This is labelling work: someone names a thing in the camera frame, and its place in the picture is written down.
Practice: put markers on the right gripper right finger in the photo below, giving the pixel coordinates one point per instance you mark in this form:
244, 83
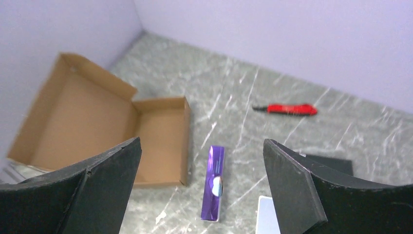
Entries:
312, 198

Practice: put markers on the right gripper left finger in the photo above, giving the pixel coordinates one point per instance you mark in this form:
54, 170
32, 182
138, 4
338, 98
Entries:
88, 197

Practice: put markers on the brown cardboard express box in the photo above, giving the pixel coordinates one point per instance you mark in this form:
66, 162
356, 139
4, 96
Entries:
83, 110

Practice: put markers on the red utility knife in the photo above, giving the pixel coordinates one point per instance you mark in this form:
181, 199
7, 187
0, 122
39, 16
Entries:
288, 109

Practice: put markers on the purple rectangular product box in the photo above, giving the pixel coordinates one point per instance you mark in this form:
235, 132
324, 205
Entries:
213, 187

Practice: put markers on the black flat rectangular box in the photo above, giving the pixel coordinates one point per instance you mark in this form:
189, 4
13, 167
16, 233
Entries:
342, 165

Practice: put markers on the white rounded power bank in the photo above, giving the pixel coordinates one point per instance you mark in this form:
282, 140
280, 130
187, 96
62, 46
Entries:
266, 222

